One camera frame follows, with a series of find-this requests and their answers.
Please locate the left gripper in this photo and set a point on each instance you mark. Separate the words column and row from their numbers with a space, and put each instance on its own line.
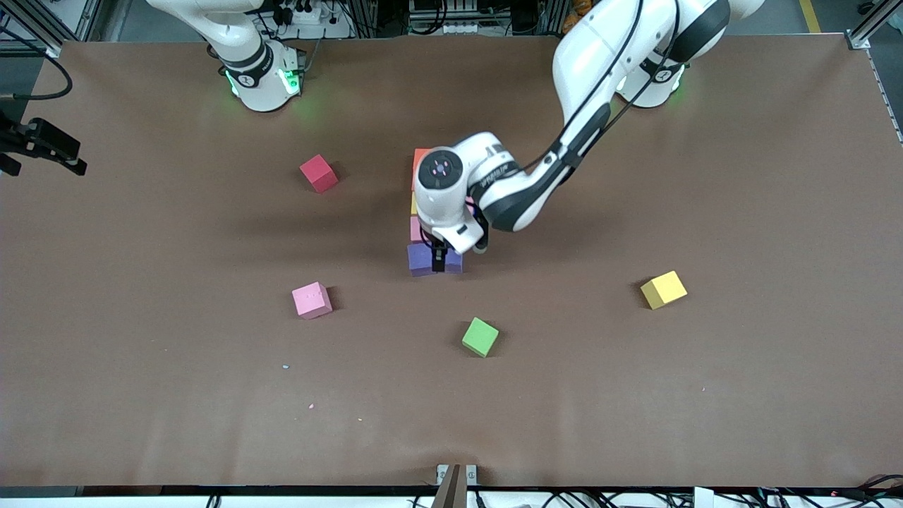
column 439, row 255

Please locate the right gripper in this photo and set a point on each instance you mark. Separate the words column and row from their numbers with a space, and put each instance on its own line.
column 44, row 140

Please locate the purple foam cube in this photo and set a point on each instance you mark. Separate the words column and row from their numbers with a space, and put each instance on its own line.
column 420, row 259
column 455, row 263

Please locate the pink foam cube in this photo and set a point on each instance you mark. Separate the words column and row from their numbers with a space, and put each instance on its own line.
column 311, row 300
column 415, row 229

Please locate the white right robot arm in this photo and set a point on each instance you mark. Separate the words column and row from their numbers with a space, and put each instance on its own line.
column 257, row 77

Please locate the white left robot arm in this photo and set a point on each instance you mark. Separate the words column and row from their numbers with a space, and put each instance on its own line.
column 600, row 56

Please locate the green foam cube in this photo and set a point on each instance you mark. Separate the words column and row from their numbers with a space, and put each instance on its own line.
column 480, row 336

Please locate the red foam cube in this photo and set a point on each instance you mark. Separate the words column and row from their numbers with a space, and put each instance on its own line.
column 317, row 173

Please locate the white rack device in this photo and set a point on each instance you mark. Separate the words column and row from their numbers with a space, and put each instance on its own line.
column 451, row 27

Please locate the orange packets pile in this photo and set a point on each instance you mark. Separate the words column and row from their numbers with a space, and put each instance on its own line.
column 573, row 21

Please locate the white power strip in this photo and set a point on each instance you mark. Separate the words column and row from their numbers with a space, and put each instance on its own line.
column 296, row 14

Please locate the brown paper table cover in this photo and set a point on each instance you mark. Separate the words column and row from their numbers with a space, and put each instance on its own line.
column 141, row 423

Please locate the white connector box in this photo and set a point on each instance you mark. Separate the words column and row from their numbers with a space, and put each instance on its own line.
column 703, row 498

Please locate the yellow floor tape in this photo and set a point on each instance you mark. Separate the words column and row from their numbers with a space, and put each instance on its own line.
column 811, row 17

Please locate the aluminium corner frame beam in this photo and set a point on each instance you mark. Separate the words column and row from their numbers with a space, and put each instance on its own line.
column 39, row 21
column 864, row 34

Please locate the metal table edge bracket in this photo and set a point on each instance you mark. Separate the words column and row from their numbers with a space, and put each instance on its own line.
column 456, row 487

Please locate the aluminium frame post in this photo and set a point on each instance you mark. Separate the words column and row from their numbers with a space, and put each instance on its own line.
column 363, row 17
column 554, row 17

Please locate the aluminium table side rail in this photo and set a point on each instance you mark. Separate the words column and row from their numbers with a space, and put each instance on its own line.
column 889, row 106

